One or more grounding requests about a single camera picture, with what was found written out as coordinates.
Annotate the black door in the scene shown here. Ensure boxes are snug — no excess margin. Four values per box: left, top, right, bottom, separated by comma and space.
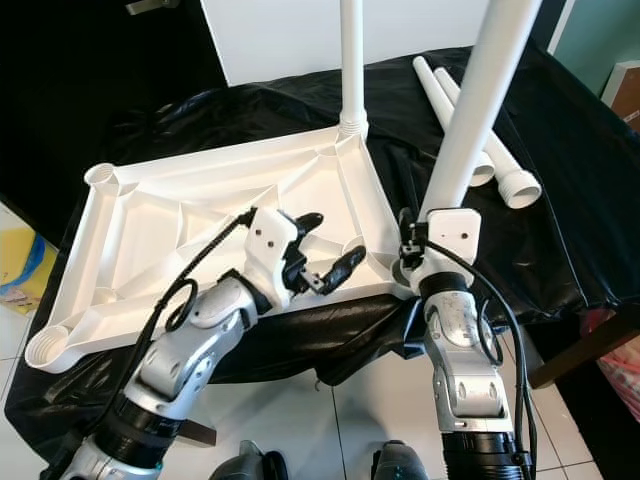
0, 0, 229, 216

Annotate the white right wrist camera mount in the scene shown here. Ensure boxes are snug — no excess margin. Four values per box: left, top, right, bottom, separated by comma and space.
410, 208, 479, 291

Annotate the grey robot foot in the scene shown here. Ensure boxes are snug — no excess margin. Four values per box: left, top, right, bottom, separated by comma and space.
215, 442, 286, 480
370, 440, 436, 480

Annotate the brown wooden table leg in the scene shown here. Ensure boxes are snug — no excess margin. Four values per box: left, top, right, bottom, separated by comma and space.
528, 312, 640, 391
182, 420, 219, 446

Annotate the white plastic table leg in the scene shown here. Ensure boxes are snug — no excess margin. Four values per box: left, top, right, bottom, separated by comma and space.
412, 56, 496, 188
338, 0, 371, 141
418, 0, 543, 216
435, 66, 543, 209

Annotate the yellow cardboard box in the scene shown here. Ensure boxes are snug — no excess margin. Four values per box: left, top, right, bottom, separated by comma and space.
0, 228, 59, 316

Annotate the grey left robot foot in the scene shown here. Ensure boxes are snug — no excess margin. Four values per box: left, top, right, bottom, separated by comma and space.
215, 442, 286, 480

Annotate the brown board white frame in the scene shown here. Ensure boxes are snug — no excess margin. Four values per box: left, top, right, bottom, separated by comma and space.
602, 60, 640, 136

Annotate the silver door handle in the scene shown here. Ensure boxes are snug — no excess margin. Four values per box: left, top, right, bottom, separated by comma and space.
125, 0, 173, 15

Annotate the white plastic table top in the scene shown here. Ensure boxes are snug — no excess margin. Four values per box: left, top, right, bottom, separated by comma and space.
25, 125, 421, 374

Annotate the grey right robot foot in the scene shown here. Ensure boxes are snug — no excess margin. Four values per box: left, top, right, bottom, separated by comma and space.
370, 440, 436, 480

